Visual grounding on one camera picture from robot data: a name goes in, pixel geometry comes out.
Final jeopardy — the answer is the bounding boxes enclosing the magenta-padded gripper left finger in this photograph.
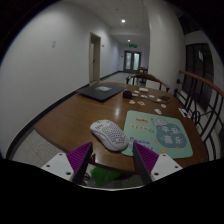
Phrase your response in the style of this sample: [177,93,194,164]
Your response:
[40,141,97,185]

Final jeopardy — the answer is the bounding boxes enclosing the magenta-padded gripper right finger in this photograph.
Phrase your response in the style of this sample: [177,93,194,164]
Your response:
[132,141,184,186]

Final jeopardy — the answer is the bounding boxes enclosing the white perforated computer mouse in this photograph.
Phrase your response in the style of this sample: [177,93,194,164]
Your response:
[89,119,129,153]

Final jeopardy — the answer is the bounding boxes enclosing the green cartoon-print mouse pad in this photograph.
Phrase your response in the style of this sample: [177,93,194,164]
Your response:
[120,110,194,160]

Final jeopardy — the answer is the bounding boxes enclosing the green object under table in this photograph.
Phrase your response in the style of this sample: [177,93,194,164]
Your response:
[89,166,123,187]

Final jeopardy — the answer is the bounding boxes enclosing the white paper slip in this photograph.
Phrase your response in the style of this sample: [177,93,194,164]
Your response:
[178,107,189,118]

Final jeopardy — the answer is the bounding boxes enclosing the small black box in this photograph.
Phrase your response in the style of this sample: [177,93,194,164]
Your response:
[122,89,133,100]

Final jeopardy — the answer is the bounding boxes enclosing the dark grey closed laptop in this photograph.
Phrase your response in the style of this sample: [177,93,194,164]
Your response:
[76,82,128,102]

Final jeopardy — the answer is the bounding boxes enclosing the wooden armchair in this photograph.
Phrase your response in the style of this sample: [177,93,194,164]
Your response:
[125,73,171,93]

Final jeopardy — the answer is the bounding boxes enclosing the black railing with wooden handrail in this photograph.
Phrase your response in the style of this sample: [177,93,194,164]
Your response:
[173,69,224,161]

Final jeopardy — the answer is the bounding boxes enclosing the dark framed window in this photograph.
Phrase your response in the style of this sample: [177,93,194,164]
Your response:
[182,43,216,111]

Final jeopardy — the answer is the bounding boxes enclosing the glass double door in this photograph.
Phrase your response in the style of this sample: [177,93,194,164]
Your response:
[123,49,142,74]

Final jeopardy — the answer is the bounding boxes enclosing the open side door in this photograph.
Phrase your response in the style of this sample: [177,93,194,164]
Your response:
[88,32,102,84]

